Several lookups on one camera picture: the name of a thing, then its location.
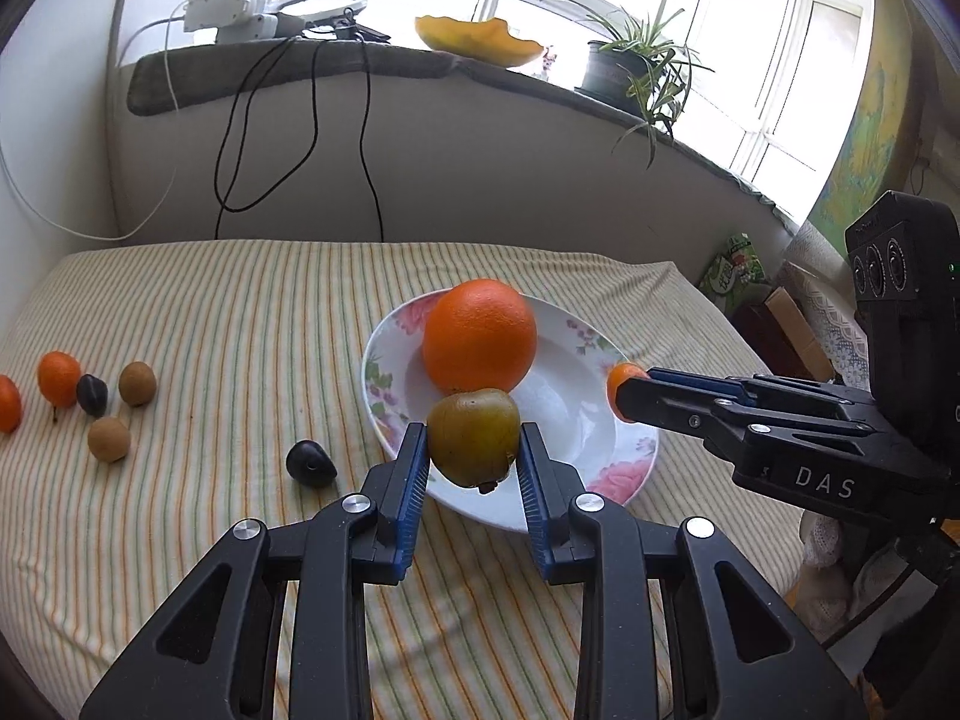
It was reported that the ring light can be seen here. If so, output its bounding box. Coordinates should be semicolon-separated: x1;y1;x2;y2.
262;0;391;46

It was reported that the small brown round fruit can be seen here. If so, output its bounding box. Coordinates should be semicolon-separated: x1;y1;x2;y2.
87;417;132;464
118;361;158;407

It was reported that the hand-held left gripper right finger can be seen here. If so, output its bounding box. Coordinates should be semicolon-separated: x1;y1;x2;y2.
517;421;886;720

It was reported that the grey windowsill cover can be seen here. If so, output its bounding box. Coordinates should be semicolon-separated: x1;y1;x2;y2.
126;37;797;233

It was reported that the small dark plum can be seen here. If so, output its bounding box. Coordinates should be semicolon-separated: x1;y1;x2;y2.
76;373;109;417

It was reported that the white lace cloth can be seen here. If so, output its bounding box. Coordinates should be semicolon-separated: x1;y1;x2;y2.
780;221;875;383

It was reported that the cardboard box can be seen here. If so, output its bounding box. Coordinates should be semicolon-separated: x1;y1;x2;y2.
731;285;837;383

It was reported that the white cable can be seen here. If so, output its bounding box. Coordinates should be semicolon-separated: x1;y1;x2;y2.
0;0;188;242

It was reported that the white window frame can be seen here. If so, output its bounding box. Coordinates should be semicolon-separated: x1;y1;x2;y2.
225;0;875;218

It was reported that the striped tablecloth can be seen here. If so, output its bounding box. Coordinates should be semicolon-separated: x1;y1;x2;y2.
0;240;807;720

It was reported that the white flat device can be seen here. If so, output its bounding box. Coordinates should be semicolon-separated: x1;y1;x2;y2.
216;13;283;43

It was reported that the yellow melon-shaped bowl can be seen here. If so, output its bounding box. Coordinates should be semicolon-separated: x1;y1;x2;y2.
415;15;545;68

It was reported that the large orange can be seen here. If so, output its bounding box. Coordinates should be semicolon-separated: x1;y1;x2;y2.
422;279;539;395

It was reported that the person's right hand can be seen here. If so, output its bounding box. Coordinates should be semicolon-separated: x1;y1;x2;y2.
796;512;925;650

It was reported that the black cable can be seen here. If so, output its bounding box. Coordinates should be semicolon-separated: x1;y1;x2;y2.
214;37;325;241
356;37;387;241

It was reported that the green packet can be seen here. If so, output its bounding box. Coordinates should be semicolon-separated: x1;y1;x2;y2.
697;232;766;312

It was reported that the white power adapter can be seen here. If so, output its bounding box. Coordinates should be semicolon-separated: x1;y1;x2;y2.
184;0;265;31

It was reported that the small tangerine with stem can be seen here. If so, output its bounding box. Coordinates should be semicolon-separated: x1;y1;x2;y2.
37;351;82;425

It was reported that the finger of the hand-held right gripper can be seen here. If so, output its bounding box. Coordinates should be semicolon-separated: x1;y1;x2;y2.
648;367;872;422
613;375;875;478

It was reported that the wall map poster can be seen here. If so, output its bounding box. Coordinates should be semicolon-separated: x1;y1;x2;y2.
810;15;931;241

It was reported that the floral white plate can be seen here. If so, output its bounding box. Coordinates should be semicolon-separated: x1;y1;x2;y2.
361;289;661;537

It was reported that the green-brown kiwi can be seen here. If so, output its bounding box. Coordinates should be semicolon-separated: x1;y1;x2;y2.
426;388;522;496

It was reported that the potted spider plant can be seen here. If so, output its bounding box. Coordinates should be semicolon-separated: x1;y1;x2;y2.
540;0;713;170

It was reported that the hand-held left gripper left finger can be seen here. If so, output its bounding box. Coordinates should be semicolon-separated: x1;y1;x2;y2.
79;421;432;720

